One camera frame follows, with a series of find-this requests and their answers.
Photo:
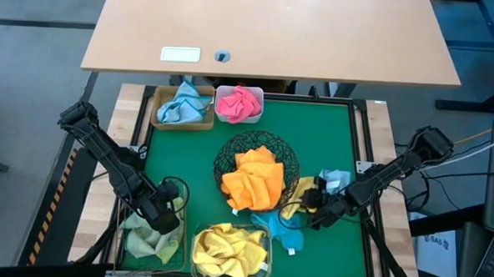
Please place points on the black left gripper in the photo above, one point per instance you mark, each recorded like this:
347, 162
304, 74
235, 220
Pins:
158, 203

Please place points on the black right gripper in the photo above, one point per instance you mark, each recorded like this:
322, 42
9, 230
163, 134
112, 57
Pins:
340, 203

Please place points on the yellow microfiber towel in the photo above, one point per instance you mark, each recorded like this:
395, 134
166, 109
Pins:
296, 195
246, 247
220, 269
209, 241

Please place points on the pale green microfiber towel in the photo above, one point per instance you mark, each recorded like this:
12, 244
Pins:
142, 238

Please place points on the light blue microfiber towel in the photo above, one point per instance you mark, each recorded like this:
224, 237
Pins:
183, 108
339, 178

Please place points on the turquoise microfiber towel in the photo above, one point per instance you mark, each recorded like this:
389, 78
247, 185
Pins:
282, 232

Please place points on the orange microfiber towel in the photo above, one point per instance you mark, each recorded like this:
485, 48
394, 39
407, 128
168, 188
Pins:
254, 155
240, 192
272, 185

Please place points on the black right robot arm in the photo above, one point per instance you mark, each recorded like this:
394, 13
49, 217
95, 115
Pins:
396, 174

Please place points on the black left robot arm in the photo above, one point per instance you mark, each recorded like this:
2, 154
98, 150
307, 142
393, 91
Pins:
104, 157

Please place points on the green table mat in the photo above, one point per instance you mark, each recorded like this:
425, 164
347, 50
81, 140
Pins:
330, 250

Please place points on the clear plastic container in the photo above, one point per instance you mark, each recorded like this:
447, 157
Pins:
267, 233

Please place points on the tan wooden box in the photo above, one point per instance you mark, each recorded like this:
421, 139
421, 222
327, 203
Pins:
180, 127

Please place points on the black stand with hazard stripes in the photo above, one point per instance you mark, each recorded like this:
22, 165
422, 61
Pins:
60, 214

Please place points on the white plastic bin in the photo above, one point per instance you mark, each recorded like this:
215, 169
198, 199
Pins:
252, 120

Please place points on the white labelled carton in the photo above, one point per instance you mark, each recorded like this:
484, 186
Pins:
436, 257

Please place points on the white rectangular desk plate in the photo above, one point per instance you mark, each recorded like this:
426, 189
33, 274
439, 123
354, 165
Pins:
180, 54

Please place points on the grey round desk grommet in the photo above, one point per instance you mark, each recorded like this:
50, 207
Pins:
222, 56

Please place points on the beige desk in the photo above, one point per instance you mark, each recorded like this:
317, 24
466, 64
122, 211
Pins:
277, 27

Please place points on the silver corner bracket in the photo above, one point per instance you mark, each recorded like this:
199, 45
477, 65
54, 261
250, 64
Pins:
363, 166
141, 152

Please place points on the black desk base frame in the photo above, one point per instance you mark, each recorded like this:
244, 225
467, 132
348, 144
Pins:
461, 106

